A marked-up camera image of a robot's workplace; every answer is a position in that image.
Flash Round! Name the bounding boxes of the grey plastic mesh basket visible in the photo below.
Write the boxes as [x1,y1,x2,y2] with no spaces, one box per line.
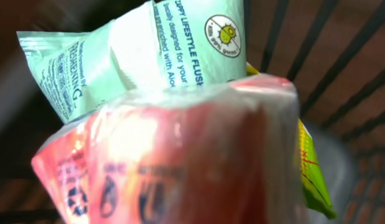
[0,0,385,223]

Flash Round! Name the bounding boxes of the red small carton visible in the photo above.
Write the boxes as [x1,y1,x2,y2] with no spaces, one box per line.
[31,75,308,223]

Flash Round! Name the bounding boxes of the mint wet wipes packet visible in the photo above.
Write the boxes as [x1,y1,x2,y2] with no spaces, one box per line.
[17,0,247,123]

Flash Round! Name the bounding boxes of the green candy bag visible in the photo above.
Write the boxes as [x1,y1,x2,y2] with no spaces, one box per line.
[241,64,337,223]

